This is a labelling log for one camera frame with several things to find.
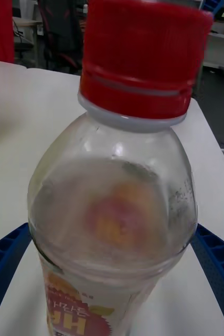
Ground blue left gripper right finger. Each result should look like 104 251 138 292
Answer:
190 223 224 336

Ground red panel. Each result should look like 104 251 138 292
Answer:
0 0 15 64

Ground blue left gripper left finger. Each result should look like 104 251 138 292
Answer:
0 222 33 336

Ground clear bottle with red cap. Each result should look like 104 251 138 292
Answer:
27 0 214 336

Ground white shelf unit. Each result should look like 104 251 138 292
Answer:
199 0 224 73

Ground black office chair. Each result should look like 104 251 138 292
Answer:
37 0 89 75

